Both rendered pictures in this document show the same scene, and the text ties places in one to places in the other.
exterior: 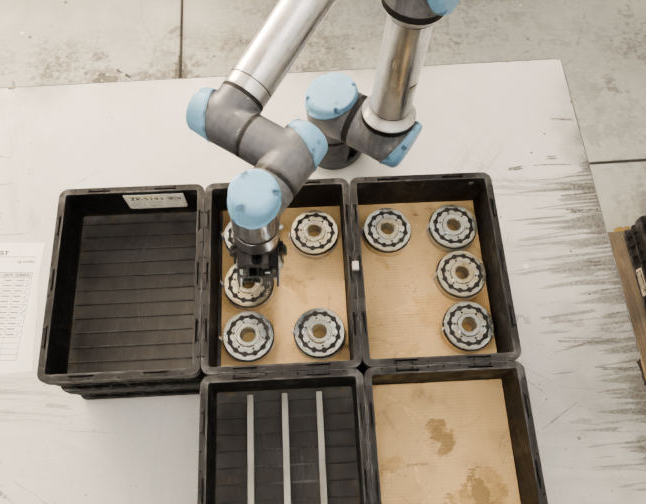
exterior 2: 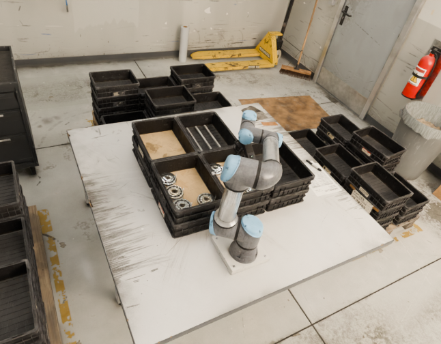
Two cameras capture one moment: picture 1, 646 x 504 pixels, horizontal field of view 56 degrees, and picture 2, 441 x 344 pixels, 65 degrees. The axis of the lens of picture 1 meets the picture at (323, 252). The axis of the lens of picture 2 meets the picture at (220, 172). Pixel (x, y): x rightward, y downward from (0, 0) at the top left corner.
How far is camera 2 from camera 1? 1.88 m
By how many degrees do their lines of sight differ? 68
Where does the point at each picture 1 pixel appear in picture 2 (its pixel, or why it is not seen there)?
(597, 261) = (110, 237)
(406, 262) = (194, 196)
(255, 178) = (251, 115)
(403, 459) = (177, 151)
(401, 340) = (188, 175)
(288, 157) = (246, 124)
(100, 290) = (285, 170)
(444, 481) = (163, 149)
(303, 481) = (202, 143)
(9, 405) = not seen: hidden behind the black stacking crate
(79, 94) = (357, 249)
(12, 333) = not seen: hidden behind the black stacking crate
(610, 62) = not seen: outside the picture
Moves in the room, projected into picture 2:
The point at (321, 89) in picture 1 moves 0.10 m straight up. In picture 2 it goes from (257, 222) to (261, 209)
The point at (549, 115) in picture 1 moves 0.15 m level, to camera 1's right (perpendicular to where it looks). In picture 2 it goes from (140, 306) to (105, 316)
